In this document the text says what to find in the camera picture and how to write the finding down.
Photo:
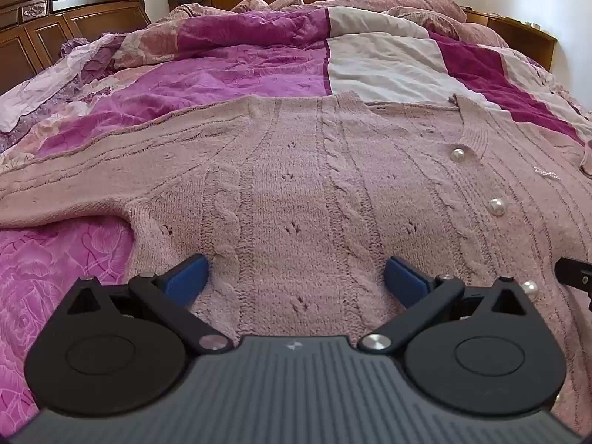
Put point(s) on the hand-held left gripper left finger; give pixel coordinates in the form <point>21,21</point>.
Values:
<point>185,282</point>

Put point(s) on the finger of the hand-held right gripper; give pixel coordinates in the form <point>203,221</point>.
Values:
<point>576,275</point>

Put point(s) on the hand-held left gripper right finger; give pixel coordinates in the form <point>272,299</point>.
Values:
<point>407,282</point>

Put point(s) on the pink knit cardigan sweater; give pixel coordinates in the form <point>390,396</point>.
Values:
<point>296,194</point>

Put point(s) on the purple and white patchwork quilt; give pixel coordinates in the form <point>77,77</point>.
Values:
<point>231,78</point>

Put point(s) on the lavender floral ruffled pillow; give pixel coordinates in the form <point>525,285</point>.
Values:
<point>41,88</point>

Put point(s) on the pink floral comforter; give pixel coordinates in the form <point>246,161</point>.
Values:
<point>439,18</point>

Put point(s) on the carved wooden headboard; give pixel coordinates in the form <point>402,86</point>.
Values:
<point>55,23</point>

